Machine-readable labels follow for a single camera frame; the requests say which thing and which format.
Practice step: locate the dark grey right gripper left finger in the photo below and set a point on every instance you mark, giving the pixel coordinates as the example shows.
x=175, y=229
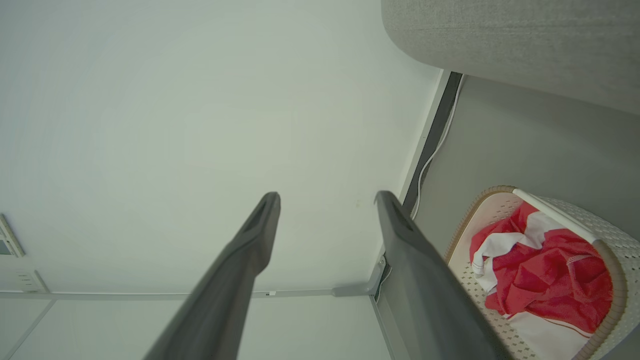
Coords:
x=225, y=300

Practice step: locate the black baseboard strip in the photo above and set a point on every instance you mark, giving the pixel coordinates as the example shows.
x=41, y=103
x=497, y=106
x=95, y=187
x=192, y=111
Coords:
x=435, y=130

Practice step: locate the cream perforated laundry basket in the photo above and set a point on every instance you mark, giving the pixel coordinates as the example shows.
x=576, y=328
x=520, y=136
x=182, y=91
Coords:
x=617, y=240

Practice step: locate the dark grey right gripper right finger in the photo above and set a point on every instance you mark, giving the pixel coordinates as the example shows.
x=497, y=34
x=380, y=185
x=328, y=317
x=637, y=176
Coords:
x=430, y=310

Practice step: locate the red and white garment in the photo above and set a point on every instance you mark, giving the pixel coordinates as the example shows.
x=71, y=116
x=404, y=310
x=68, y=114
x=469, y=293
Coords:
x=550, y=280

